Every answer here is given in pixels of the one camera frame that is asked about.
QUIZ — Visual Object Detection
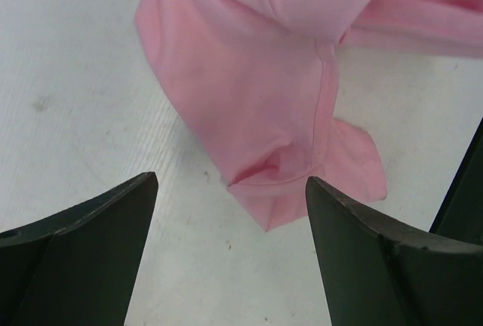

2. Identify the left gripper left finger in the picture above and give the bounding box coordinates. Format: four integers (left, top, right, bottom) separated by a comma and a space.
1, 172, 158, 325

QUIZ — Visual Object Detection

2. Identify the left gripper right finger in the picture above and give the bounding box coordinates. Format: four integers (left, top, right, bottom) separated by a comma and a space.
306, 177, 482, 325

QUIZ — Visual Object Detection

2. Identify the pink t shirt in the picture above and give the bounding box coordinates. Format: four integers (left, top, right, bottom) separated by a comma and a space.
135, 0, 482, 230

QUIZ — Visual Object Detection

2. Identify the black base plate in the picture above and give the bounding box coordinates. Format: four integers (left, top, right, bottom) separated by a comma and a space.
429, 125, 483, 245

